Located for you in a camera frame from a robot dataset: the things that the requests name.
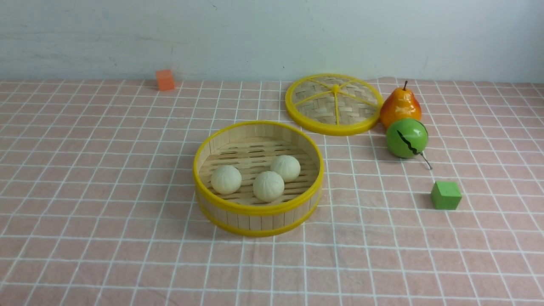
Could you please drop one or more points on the green cube block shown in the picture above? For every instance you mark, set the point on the green cube block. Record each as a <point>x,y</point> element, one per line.
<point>445,195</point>

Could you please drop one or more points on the orange cube block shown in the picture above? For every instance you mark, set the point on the orange cube block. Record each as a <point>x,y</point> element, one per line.
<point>165,80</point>

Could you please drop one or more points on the orange toy pear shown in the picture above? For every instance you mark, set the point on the orange toy pear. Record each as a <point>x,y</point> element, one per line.
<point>400,104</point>

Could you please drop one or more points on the white bun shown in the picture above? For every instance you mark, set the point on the white bun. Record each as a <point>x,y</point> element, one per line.
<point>268,186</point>
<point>288,167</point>
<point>226,179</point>

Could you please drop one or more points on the woven steamer lid yellow rim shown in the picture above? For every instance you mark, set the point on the woven steamer lid yellow rim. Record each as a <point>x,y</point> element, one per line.
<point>333,104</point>

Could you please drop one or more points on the bamboo steamer tray yellow rim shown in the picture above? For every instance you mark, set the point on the bamboo steamer tray yellow rim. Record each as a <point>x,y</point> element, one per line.
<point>251,147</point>

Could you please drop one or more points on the white bun front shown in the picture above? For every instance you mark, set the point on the white bun front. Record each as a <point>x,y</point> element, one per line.
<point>268,186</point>

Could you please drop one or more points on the pink checkered tablecloth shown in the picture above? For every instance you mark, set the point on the pink checkered tablecloth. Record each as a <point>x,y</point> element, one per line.
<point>98,207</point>

